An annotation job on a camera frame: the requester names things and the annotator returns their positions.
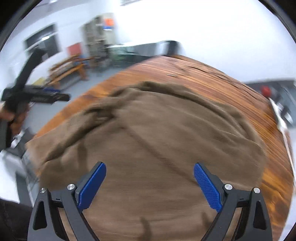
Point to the person's left hand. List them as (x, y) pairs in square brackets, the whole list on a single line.
[(18, 121)]

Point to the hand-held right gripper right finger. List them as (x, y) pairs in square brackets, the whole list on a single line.
[(207, 185)]

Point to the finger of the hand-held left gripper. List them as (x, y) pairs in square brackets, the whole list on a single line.
[(46, 96), (29, 69)]

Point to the wooden bench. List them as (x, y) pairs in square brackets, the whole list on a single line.
[(69, 67)]

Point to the brown fleece garment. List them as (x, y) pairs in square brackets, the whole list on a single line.
[(161, 139)]

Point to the dark window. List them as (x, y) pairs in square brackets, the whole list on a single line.
[(41, 41)]

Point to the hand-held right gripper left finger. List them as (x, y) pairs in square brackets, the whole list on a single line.
[(91, 185)]

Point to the grey metal cabinet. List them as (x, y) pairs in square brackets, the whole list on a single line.
[(94, 34)]

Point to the black chair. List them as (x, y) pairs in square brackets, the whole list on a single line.
[(173, 47)]

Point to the red object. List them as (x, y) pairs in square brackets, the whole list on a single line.
[(266, 90)]

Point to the glass table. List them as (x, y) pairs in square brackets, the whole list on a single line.
[(129, 52)]

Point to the orange and blue box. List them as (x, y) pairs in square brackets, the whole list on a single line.
[(109, 24)]

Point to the red board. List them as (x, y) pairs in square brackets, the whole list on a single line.
[(74, 49)]

